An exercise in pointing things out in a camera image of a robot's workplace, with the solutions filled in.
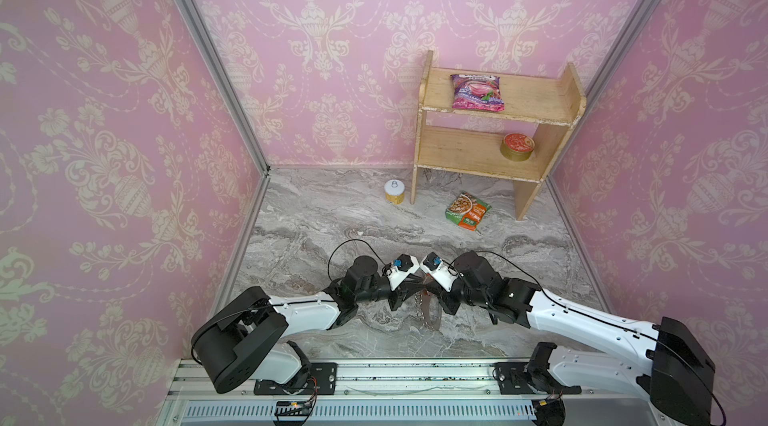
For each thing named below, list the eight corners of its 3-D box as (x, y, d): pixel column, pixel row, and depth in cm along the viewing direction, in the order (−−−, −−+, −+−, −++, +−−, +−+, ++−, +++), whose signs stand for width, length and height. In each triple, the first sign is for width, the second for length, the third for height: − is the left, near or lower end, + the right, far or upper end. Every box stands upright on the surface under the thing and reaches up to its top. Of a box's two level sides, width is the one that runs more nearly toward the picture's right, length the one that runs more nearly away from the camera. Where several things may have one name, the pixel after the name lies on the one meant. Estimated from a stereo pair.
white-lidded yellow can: (384, 205, 112) (384, 195, 107) (384, 189, 117) (384, 179, 112) (404, 205, 112) (404, 195, 107) (403, 189, 117) (404, 179, 112)
